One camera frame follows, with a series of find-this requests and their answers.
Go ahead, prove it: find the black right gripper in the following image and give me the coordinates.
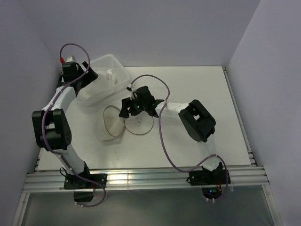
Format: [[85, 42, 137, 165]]
[[119, 95, 147, 119]]

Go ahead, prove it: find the white bra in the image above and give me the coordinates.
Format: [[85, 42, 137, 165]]
[[78, 69, 118, 100]]

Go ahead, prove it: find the white mesh laundry bag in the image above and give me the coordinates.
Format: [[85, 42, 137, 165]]
[[95, 105, 154, 142]]

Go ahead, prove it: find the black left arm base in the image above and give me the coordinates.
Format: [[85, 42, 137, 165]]
[[63, 173, 107, 203]]

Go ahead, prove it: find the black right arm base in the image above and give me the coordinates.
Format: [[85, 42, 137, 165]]
[[186, 169, 231, 202]]

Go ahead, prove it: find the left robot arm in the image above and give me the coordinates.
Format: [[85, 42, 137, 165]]
[[32, 61, 98, 188]]

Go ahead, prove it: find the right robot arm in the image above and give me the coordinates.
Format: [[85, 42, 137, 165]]
[[119, 86, 222, 184]]

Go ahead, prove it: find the white plastic mesh basket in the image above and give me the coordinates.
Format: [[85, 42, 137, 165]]
[[74, 54, 131, 113]]

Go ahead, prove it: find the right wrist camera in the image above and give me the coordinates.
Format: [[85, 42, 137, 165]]
[[127, 83, 136, 98]]

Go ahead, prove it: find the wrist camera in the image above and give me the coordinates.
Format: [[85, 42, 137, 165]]
[[60, 55, 76, 64], [127, 83, 136, 98]]

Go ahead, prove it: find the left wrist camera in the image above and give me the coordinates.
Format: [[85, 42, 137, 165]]
[[60, 55, 76, 64]]

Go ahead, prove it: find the aluminium front rail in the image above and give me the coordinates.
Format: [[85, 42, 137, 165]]
[[22, 165, 269, 193]]

